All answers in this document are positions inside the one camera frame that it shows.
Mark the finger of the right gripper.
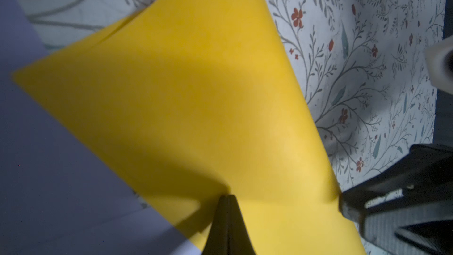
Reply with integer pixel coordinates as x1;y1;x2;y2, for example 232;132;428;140
339;144;453;255

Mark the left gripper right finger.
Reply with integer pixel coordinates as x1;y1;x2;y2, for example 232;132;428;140
227;195;256;255

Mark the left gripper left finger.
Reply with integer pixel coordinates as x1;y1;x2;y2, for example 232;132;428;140
202;196;229;255

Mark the yellow rectangular paper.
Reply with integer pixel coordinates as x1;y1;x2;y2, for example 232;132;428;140
14;0;365;255

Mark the purple paper sheet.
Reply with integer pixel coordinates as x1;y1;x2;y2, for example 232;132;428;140
1;0;199;255

